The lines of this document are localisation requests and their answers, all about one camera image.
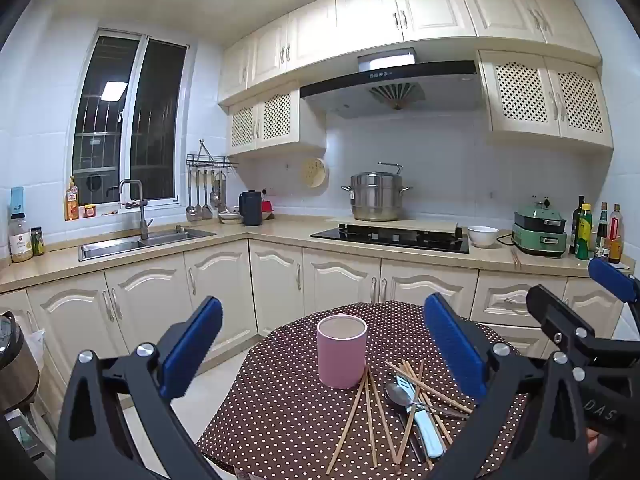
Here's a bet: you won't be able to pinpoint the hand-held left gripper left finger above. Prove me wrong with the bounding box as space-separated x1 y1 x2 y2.
56 296 226 480

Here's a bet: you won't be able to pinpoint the black electric kettle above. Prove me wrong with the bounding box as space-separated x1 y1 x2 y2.
238 190 263 227

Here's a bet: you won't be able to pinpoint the small lattice door cabinet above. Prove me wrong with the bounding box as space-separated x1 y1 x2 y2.
227 80 328 157

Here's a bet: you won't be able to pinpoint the metal spoon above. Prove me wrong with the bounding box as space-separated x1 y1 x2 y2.
384 381 473 418

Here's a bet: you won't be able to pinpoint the pink cup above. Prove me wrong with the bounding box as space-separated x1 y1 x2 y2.
316 313 368 390

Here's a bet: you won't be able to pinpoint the dark sliding window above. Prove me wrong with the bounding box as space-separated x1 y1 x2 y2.
67 27 191 208

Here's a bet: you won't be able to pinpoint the dark sauce bottle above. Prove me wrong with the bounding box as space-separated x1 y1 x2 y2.
595 202 609 253

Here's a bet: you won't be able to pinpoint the green electric cooker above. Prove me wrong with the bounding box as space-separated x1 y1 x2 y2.
511 195 569 259

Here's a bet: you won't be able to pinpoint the black range hood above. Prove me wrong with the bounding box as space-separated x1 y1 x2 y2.
300 47 483 120

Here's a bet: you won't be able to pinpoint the steel steamer pot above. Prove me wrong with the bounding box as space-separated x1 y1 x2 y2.
341 161 413 222

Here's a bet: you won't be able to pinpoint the bunch of wooden chopsticks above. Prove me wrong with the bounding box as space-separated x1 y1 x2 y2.
325 357 473 476

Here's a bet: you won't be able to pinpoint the dark oil bottle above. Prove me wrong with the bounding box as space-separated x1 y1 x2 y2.
571 196 586 256

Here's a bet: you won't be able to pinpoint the orange bottle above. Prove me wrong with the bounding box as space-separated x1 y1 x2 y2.
64 176 81 222

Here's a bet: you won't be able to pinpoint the stainless steel sink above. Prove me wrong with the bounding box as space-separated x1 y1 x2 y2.
77 227 217 262

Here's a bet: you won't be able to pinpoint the light blue chopstick tray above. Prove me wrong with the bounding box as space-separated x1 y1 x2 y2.
396 374 446 459

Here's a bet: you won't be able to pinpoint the rice cooker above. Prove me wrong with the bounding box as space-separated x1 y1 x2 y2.
0 310 41 416

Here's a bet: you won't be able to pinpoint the green bottle yellow cap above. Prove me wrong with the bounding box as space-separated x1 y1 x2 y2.
575 204 594 261

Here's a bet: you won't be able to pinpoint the grey kitchen faucet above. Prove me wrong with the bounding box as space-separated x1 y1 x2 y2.
118 179 153 241

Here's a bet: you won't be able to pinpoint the wide lattice door cabinet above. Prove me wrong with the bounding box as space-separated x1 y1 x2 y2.
477 49 615 150

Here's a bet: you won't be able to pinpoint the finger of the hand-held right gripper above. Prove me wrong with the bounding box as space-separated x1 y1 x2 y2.
526 284 640 368
587 257 640 306

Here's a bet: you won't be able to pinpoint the clear jar with label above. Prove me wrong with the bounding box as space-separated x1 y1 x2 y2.
9 212 33 263

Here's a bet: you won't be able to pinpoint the brown polka dot tablecloth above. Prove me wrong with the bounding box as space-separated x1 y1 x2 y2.
196 300 551 480

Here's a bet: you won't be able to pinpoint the black gas cooktop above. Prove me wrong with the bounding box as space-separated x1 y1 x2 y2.
310 223 471 254

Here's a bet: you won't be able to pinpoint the cream upper wall cabinets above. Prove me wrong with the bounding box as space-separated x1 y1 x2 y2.
217 0 601 106

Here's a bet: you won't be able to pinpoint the round cream steamer tray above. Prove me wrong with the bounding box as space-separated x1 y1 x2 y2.
301 157 329 188

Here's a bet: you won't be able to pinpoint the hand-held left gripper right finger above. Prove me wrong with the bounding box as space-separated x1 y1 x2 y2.
422 292 586 480

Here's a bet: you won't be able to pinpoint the brown sauce bottle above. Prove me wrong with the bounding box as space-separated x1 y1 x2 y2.
605 204 624 264

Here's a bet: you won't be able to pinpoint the white bowl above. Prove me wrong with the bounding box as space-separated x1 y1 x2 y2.
467 225 500 248

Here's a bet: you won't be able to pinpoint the wall utensil rack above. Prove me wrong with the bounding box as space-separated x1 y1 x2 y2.
186 152 240 168

